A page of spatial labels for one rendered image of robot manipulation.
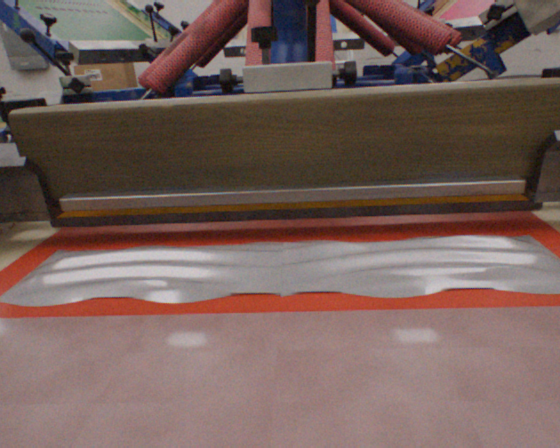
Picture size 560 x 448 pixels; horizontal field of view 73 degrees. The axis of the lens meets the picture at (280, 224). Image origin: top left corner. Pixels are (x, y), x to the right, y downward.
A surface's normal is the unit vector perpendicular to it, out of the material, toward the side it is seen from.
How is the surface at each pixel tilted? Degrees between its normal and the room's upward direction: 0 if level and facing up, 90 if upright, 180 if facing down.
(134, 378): 0
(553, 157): 90
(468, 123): 90
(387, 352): 0
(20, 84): 90
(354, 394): 0
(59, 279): 30
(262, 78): 90
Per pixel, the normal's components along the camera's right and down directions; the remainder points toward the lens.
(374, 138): -0.04, 0.40
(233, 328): -0.06, -0.92
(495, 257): -0.16, -0.55
